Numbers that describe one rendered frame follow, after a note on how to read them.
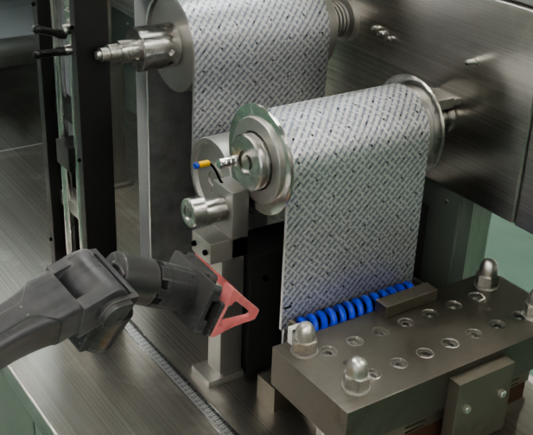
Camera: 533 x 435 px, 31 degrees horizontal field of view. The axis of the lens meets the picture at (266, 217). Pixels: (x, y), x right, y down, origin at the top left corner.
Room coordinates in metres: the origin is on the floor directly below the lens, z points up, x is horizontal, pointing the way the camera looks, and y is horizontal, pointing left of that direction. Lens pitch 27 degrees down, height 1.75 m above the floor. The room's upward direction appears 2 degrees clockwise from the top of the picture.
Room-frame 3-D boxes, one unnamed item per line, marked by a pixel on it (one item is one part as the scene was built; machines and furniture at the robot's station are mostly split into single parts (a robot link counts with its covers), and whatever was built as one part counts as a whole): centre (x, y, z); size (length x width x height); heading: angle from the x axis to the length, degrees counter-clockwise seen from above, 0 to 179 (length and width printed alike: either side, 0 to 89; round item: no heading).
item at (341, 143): (1.31, -0.01, 1.16); 0.39 x 0.23 x 0.51; 35
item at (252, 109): (1.13, 0.01, 1.25); 0.15 x 0.01 x 0.15; 35
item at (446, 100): (1.30, -0.23, 1.28); 0.06 x 0.05 x 0.02; 125
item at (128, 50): (1.29, 0.22, 1.33); 0.06 x 0.03 x 0.03; 125
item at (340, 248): (1.15, -0.12, 1.11); 0.23 x 0.01 x 0.18; 125
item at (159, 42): (1.33, 0.17, 1.33); 0.06 x 0.06 x 0.06; 35
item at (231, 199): (1.14, 0.06, 1.05); 0.06 x 0.05 x 0.31; 125
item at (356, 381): (0.95, -0.12, 1.05); 0.04 x 0.04 x 0.04
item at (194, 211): (1.12, 0.09, 1.18); 0.04 x 0.02 x 0.04; 35
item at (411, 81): (1.28, -0.20, 1.25); 0.15 x 0.01 x 0.15; 35
